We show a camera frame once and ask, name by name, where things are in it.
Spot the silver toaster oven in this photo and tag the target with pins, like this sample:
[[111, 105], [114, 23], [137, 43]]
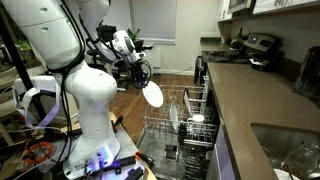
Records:
[[262, 50]]

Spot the steel sink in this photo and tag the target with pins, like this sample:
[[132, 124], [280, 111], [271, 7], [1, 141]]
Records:
[[273, 143]]

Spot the white mug in rack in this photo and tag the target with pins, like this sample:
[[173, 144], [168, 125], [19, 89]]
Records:
[[197, 118]]

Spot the black kettle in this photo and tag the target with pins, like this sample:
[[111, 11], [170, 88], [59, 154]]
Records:
[[238, 40]]

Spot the wire dishwasher rack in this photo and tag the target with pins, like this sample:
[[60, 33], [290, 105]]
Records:
[[158, 125]]

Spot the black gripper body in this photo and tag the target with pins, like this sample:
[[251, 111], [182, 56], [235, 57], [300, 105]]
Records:
[[140, 74]]

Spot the white plate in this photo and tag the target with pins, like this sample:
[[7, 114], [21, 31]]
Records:
[[174, 116], [187, 103], [153, 94]]

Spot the orange handled tool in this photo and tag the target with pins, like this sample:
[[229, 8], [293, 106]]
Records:
[[147, 159]]

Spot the glass pitcher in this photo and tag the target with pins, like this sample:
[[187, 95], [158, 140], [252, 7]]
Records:
[[301, 161]]

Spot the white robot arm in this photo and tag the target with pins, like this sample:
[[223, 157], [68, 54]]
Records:
[[51, 28]]

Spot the black stove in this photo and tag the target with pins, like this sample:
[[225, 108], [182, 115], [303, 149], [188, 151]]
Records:
[[206, 57]]

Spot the window blinds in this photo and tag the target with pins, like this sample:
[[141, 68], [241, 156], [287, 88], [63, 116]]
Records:
[[156, 19]]

